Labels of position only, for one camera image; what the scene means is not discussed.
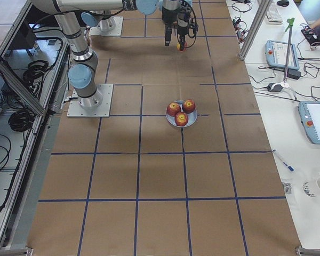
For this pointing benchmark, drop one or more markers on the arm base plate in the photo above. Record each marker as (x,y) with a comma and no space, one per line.
(98,105)
(111,27)

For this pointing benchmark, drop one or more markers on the pink selfie stick stand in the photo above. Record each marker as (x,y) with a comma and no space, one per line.
(277,87)

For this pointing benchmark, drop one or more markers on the aluminium frame post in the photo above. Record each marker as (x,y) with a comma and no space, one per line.
(256,23)

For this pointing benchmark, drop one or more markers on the black computer mouse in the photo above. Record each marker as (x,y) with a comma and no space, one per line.
(283,3)

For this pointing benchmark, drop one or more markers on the white keyboard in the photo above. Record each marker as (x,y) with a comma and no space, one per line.
(273,15)

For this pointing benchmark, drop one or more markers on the far teach pendant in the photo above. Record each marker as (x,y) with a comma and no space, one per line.
(276,53)

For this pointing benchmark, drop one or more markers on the red yellow apple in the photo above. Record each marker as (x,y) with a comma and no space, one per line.
(181,48)

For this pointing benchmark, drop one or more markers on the blue white pen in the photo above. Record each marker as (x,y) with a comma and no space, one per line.
(288,166)

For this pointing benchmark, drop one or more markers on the patterned tape roll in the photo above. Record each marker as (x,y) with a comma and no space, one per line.
(308,189)

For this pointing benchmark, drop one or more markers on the red apple on plate far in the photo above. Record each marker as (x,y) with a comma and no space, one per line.
(188,106)

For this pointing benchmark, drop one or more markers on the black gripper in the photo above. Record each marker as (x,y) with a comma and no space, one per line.
(182,30)
(168,13)

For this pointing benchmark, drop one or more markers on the teach pendant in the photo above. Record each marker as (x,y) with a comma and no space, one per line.
(309,112)
(276,53)

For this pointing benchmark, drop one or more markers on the red apple on plate side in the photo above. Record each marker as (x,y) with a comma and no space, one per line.
(172,109)

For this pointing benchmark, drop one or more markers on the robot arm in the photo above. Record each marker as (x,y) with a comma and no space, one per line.
(82,74)
(92,18)

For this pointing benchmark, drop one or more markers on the red apple on plate near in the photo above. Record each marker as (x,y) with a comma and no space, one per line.
(181,119)

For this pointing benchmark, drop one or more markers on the black power adapter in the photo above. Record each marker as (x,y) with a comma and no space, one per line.
(293,74)

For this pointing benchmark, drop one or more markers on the near teach pendant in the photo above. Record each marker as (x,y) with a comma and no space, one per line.
(309,112)

